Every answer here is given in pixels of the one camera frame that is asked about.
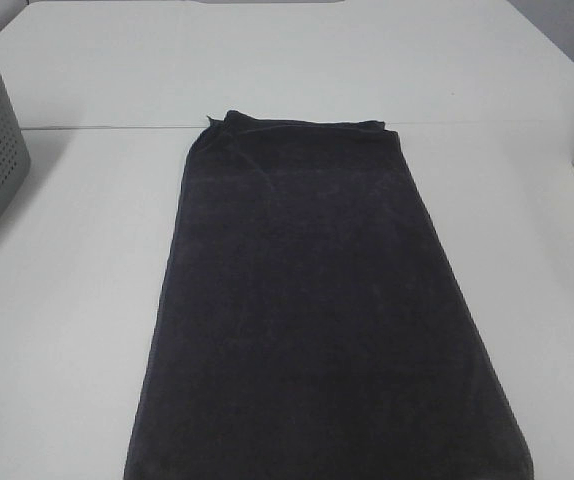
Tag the dark navy towel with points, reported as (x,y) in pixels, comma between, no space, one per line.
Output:
(310,325)

